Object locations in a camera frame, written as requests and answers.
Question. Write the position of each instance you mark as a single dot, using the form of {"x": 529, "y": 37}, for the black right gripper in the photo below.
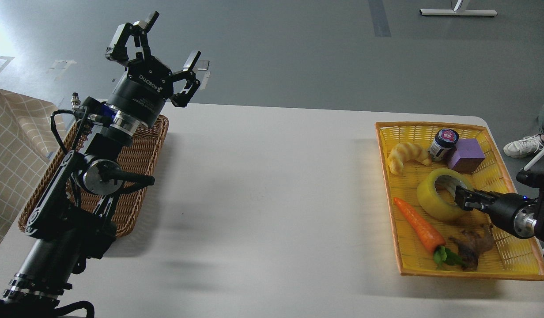
{"x": 510, "y": 212}

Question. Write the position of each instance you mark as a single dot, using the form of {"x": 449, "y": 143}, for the brown toy animal figure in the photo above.
{"x": 473, "y": 245}

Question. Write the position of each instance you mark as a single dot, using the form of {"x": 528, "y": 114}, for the yellow tape roll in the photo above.
{"x": 436, "y": 194}

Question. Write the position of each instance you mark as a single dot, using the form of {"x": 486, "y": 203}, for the beige checkered cloth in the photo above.
{"x": 26, "y": 146}

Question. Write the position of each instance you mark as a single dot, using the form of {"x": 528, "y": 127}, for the white sneaker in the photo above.
{"x": 529, "y": 145}

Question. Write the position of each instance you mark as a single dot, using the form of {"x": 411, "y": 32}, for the orange toy carrot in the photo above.
{"x": 430, "y": 238}

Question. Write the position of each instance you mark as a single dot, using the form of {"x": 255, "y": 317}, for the yellow toy croissant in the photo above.
{"x": 401, "y": 153}

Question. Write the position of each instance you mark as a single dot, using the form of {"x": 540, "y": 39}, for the purple foam block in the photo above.
{"x": 466, "y": 156}

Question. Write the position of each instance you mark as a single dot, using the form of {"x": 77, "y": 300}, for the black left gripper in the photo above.
{"x": 141, "y": 95}

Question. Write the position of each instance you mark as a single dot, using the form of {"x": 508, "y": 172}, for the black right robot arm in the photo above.
{"x": 534, "y": 179}

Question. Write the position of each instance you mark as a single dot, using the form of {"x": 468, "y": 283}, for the yellow plastic basket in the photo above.
{"x": 510, "y": 259}

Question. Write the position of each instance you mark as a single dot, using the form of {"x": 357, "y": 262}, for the white stand base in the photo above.
{"x": 459, "y": 12}

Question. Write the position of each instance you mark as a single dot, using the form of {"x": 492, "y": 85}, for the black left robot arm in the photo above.
{"x": 72, "y": 220}

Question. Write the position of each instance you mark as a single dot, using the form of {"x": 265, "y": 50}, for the small dark jar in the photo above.
{"x": 443, "y": 141}

